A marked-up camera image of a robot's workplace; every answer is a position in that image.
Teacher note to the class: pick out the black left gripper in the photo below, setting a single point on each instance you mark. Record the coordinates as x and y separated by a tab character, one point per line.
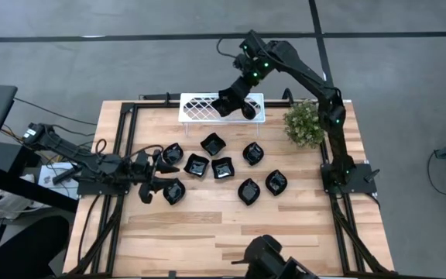
141	176

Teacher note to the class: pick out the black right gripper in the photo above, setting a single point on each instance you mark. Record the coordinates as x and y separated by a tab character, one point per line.
244	86

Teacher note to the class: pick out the black teardrop mini plate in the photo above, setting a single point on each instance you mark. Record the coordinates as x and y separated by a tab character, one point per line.
249	111

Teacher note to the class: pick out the black wavy square mini plate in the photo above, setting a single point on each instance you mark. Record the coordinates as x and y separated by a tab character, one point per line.
196	165
213	144
223	168

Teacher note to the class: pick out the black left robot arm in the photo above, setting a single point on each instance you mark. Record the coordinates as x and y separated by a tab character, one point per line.
72	149

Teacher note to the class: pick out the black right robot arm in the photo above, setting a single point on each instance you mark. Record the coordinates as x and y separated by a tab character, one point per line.
304	73

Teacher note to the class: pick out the green plant in black pot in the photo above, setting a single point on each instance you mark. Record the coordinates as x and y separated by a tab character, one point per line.
304	124

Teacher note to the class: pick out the white power strip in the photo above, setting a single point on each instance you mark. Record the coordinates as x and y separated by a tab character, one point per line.
49	176

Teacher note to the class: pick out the white bag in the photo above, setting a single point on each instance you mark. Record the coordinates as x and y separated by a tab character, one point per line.
6	201

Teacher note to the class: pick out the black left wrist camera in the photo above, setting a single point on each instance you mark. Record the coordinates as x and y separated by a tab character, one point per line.
142	159

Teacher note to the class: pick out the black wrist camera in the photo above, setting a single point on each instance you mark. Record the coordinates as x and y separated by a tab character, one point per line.
242	62
142	159

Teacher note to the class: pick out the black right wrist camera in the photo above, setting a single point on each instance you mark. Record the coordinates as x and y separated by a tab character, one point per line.
242	62

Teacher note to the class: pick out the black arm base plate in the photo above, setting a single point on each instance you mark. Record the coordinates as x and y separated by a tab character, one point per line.
362	182
99	188

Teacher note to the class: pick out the black aluminium rig frame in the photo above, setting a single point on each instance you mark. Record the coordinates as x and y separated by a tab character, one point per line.
149	104

